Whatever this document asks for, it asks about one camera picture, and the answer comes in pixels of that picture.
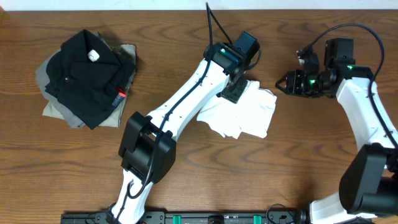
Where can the black folded shirt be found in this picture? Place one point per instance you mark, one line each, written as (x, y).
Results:
(87, 88)

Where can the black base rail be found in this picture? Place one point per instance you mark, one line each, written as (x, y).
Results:
(158, 217)

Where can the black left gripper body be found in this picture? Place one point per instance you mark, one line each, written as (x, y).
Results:
(236, 89)

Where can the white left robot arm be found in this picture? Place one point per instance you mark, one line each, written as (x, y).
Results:
(148, 146)

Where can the light grey folded cloth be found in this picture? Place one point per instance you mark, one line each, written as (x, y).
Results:
(54, 109)

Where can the red and grey tag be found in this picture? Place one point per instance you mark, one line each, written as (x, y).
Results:
(119, 97)

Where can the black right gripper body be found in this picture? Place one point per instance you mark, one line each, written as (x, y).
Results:
(310, 84)

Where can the white collar label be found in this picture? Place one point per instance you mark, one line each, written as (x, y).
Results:
(93, 55)

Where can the white robot print t-shirt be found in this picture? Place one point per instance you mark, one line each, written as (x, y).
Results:
(252, 113)

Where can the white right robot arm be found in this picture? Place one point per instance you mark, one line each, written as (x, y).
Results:
(364, 192)

